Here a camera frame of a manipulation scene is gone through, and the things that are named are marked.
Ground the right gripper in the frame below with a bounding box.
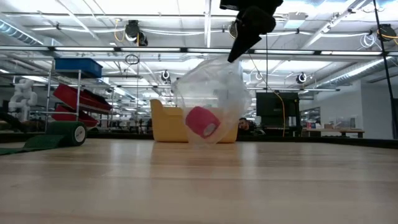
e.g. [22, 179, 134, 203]
[219, 0, 284, 63]

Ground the clear plastic bag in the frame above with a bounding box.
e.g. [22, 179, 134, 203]
[171, 57, 253, 146]

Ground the red elastic bandage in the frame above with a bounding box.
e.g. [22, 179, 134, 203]
[185, 106, 222, 139]

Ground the green elastic bandage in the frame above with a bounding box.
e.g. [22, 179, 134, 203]
[0, 121, 88, 156]

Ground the thin black vertical pole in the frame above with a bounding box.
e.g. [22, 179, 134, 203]
[265, 32, 269, 91]

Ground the white ceiling box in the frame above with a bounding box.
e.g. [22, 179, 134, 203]
[283, 12, 307, 29]

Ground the black monitor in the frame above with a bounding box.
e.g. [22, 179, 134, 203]
[256, 91, 302, 128]

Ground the person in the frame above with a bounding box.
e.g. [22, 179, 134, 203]
[238, 117, 266, 136]

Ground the yellow plastic bin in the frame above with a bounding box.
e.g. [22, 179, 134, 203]
[150, 98, 239, 144]

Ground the wooden background table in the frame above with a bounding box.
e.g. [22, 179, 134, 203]
[303, 127, 365, 138]

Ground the thin black slanted pole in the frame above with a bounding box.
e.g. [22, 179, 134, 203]
[372, 0, 398, 139]

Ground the blue storage bin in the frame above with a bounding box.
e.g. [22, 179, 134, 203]
[54, 58, 103, 78]

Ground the metal shelf rack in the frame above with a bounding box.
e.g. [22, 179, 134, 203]
[30, 58, 113, 133]

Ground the red storage bin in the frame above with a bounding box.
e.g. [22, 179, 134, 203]
[52, 83, 113, 111]
[51, 105, 99, 128]

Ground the white robot figure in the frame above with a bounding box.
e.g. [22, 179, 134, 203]
[7, 79, 38, 122]

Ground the black ceiling cable reel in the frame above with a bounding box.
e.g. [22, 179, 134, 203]
[295, 72, 309, 85]
[228, 21, 239, 40]
[376, 24, 398, 43]
[160, 69, 172, 85]
[124, 19, 149, 47]

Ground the yellow hanging cable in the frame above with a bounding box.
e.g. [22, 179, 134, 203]
[248, 54, 287, 138]

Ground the silver air duct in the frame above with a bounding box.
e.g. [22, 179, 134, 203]
[0, 20, 44, 46]
[317, 57, 398, 91]

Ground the suspended light rail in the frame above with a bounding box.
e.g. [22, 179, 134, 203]
[0, 45, 398, 57]

